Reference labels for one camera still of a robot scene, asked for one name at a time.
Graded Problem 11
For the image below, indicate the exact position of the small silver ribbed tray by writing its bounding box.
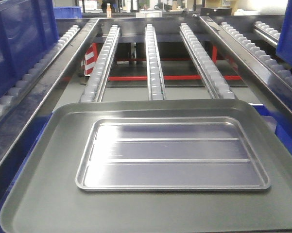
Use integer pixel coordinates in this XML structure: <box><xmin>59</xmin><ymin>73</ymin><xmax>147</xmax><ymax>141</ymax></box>
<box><xmin>75</xmin><ymin>116</ymin><xmax>271</xmax><ymax>192</ymax></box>

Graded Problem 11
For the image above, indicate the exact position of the large grey serving tray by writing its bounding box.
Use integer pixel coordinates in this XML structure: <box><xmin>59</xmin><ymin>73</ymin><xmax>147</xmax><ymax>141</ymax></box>
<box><xmin>0</xmin><ymin>100</ymin><xmax>292</xmax><ymax>233</ymax></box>

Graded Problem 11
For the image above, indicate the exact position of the blue bin under tray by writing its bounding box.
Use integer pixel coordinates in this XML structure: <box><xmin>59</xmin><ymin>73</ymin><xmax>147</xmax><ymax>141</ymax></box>
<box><xmin>251</xmin><ymin>104</ymin><xmax>292</xmax><ymax>155</ymax></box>

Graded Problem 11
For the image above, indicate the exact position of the centre roller track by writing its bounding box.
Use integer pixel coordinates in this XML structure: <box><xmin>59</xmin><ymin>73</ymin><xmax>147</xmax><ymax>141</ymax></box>
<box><xmin>145</xmin><ymin>24</ymin><xmax>166</xmax><ymax>100</ymax></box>

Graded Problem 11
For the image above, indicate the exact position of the roller track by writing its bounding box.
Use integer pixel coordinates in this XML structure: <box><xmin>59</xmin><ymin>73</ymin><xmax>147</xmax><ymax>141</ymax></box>
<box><xmin>221</xmin><ymin>22</ymin><xmax>292</xmax><ymax>88</ymax></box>
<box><xmin>180</xmin><ymin>23</ymin><xmax>237</xmax><ymax>99</ymax></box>
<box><xmin>79</xmin><ymin>25</ymin><xmax>120</xmax><ymax>102</ymax></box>
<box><xmin>0</xmin><ymin>25</ymin><xmax>80</xmax><ymax>120</ymax></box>
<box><xmin>145</xmin><ymin>24</ymin><xmax>166</xmax><ymax>100</ymax></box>

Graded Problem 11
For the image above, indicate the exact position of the orange sauce bottle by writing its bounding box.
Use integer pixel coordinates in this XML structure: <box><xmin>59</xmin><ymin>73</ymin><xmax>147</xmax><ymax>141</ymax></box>
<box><xmin>106</xmin><ymin>3</ymin><xmax>112</xmax><ymax>18</ymax></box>

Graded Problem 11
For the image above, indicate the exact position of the far left roller track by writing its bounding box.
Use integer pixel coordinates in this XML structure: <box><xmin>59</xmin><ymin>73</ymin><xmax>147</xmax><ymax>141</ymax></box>
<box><xmin>0</xmin><ymin>25</ymin><xmax>80</xmax><ymax>120</ymax></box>

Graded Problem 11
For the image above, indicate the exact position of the blue bin upper left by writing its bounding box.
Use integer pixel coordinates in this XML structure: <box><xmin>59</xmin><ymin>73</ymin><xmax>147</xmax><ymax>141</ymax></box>
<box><xmin>0</xmin><ymin>0</ymin><xmax>58</xmax><ymax>98</ymax></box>

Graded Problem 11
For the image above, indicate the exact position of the far right roller track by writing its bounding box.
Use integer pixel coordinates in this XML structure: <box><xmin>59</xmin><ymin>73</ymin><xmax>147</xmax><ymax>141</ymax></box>
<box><xmin>221</xmin><ymin>22</ymin><xmax>292</xmax><ymax>88</ymax></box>

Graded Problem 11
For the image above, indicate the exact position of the blue bin upper right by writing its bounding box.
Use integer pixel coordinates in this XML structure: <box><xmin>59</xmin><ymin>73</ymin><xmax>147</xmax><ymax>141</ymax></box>
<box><xmin>276</xmin><ymin>0</ymin><xmax>292</xmax><ymax>66</ymax></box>

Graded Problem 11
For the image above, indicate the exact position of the red floor frame bar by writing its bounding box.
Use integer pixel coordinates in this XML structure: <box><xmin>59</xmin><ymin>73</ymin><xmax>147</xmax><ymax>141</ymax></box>
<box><xmin>109</xmin><ymin>75</ymin><xmax>241</xmax><ymax>81</ymax></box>

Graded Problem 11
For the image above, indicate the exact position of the red white striped post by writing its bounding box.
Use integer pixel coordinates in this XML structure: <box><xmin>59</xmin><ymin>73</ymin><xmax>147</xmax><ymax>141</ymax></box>
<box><xmin>81</xmin><ymin>43</ymin><xmax>98</xmax><ymax>76</ymax></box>

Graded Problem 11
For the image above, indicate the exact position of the right steel divider rail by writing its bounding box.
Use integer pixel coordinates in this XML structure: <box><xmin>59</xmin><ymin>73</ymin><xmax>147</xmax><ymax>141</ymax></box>
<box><xmin>199</xmin><ymin>16</ymin><xmax>292</xmax><ymax>121</ymax></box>

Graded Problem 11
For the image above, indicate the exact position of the steel divider rail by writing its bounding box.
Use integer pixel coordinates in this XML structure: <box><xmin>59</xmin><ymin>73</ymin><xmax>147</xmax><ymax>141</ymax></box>
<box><xmin>199</xmin><ymin>16</ymin><xmax>292</xmax><ymax>121</ymax></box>
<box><xmin>0</xmin><ymin>18</ymin><xmax>99</xmax><ymax>166</ymax></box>

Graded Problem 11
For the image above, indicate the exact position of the left steel divider rail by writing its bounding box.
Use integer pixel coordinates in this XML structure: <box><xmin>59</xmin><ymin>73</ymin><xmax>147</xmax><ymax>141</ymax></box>
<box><xmin>0</xmin><ymin>18</ymin><xmax>99</xmax><ymax>166</ymax></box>

